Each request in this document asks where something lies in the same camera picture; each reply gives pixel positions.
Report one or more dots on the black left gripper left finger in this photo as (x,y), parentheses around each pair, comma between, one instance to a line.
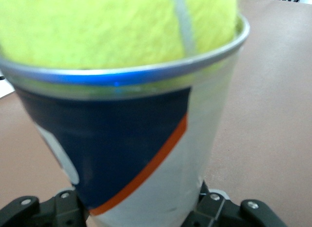
(48,212)

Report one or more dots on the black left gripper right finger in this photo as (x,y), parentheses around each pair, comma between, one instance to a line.
(219,212)

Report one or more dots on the clear tennis ball can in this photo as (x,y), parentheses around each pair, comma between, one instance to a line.
(122,139)

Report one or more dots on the yellow Wilson tennis ball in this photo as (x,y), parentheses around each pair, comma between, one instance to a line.
(97,24)

